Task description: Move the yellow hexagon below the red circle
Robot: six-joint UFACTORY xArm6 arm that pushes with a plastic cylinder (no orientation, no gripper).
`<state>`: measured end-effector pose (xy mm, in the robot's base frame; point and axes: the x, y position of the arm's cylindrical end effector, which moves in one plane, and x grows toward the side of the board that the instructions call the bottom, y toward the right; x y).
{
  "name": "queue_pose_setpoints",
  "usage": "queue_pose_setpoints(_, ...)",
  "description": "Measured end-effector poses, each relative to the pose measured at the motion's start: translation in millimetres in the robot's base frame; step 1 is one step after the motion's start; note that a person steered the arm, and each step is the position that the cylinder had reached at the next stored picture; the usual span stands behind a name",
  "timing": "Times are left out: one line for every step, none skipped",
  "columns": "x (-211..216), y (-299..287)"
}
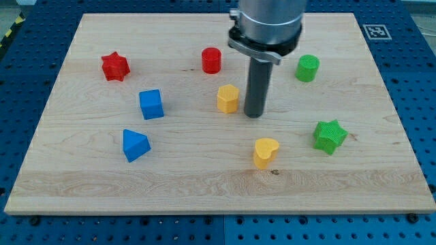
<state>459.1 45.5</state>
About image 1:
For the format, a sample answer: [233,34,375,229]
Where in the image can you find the green cylinder block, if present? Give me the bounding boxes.
[295,54,320,82]

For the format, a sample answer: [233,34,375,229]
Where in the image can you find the blue cube block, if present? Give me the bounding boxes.
[139,89,164,120]

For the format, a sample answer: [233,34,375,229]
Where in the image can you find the red star block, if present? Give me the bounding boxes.
[101,52,130,82]

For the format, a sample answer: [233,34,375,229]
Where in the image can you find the yellow heart block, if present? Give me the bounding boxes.
[253,138,280,169]

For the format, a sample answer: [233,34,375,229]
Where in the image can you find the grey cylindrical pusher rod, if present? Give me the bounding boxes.
[244,58,273,118]

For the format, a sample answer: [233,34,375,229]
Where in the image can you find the blue triangle block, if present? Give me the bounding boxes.
[123,129,151,162]

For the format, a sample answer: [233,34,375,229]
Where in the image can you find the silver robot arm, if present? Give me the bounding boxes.
[228,0,307,118]

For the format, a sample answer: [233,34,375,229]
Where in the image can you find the white fiducial marker tag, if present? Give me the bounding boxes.
[362,24,392,40]

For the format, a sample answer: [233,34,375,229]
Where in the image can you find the red cylinder block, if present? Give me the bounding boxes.
[201,47,221,74]

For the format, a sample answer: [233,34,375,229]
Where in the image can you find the green star block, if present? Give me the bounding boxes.
[313,120,348,155]

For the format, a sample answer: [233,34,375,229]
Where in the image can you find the wooden board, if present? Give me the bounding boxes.
[5,13,435,216]

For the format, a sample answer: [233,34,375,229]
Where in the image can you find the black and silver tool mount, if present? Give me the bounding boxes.
[228,9,302,65]

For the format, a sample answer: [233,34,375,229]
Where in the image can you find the yellow hexagon block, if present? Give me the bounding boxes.
[217,84,240,114]

